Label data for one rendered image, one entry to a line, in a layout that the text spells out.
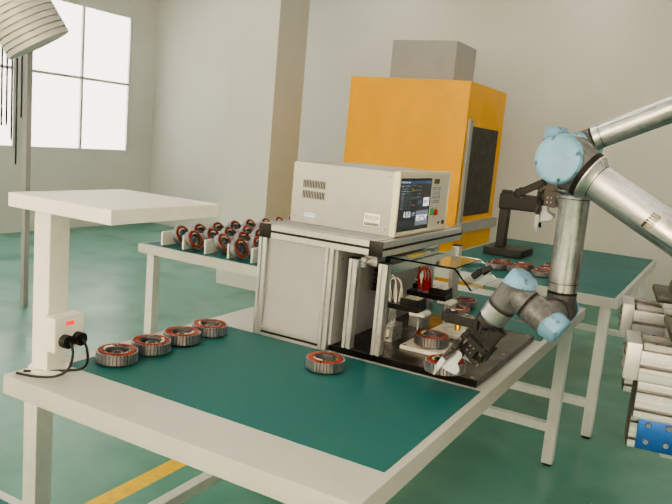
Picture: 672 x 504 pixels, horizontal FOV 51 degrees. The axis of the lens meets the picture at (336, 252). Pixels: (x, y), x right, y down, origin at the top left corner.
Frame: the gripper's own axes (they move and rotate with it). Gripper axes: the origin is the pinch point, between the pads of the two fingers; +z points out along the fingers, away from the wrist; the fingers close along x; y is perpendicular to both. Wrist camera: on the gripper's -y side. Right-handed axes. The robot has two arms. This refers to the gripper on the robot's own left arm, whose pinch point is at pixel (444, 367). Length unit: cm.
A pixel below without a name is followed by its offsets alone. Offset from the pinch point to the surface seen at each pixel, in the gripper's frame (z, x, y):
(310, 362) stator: 18.9, -19.0, -25.7
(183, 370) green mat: 32, -46, -43
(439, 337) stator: 6.9, 23.1, -13.4
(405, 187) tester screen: -24, 20, -50
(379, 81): 40, 338, -289
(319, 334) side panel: 23.2, -0.7, -37.2
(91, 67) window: 256, 347, -678
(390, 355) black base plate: 15.0, 7.9, -17.5
